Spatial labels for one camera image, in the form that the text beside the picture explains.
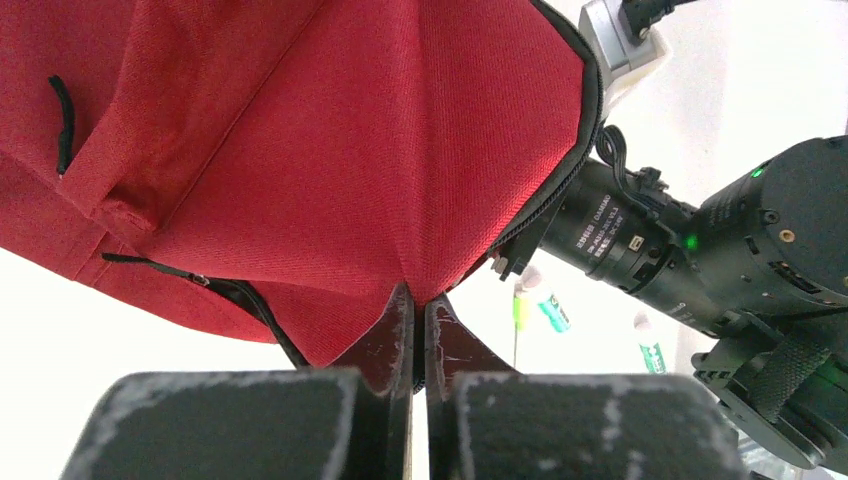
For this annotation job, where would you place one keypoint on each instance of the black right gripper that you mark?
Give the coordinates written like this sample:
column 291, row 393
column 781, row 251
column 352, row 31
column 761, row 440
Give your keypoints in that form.
column 512, row 254

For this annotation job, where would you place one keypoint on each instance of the green capped white pen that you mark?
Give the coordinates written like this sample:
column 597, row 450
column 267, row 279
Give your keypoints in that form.
column 520, row 316

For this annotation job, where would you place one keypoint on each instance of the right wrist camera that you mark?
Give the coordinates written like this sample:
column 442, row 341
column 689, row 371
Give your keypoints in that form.
column 624, row 62

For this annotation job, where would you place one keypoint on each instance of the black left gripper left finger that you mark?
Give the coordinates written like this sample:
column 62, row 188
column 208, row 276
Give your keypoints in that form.
column 349, row 421

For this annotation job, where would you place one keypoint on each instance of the red student backpack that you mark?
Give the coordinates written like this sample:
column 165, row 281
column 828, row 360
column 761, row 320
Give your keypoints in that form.
column 321, row 152

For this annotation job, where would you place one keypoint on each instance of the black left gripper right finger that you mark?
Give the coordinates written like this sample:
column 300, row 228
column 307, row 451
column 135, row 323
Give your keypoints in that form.
column 487, row 421

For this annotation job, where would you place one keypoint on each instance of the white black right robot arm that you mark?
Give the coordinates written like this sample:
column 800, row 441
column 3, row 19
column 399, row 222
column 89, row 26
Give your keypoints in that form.
column 760, row 267

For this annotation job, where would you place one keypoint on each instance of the green white glue stick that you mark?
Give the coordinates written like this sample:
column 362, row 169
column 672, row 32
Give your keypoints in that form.
column 541, row 300
column 650, row 347

